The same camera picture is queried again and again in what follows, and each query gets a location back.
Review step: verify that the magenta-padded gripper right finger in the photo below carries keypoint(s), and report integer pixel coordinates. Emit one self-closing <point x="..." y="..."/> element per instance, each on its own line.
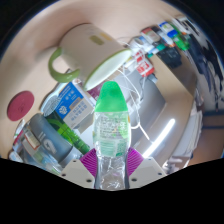
<point x="136" y="163"/>

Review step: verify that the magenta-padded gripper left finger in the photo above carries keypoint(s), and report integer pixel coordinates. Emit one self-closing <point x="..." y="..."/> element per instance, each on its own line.
<point x="88" y="163"/>

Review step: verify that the clear green-capped drink bottle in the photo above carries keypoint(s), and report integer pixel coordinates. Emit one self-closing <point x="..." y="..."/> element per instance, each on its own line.
<point x="111" y="126"/>

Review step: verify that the white LED light bar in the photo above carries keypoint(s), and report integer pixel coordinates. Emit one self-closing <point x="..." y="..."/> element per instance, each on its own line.
<point x="160" y="137"/>

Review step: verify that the dark green glass bottle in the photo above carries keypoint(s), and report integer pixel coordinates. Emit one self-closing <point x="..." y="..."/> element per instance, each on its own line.
<point x="68" y="131"/>

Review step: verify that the grey shaker bottle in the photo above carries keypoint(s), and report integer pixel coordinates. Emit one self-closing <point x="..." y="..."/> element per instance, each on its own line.
<point x="46" y="133"/>

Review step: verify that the blue and white carton box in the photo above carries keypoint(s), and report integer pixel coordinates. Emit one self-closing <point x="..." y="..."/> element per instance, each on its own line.
<point x="71" y="103"/>

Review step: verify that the magenta carton box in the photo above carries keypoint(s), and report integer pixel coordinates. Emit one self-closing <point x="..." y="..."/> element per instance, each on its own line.
<point x="95" y="92"/>

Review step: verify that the flat round red coaster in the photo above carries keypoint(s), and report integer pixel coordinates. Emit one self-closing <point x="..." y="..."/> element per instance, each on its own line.
<point x="20" y="106"/>

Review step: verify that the red and white canister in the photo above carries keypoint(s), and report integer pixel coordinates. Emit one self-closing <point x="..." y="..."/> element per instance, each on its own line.
<point x="144" y="65"/>

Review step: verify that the green canister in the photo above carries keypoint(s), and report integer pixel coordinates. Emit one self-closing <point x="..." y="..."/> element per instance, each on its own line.
<point x="181" y="41"/>

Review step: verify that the small blue and white bottle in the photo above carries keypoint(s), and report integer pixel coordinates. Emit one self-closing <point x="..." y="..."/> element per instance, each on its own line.
<point x="167" y="28"/>

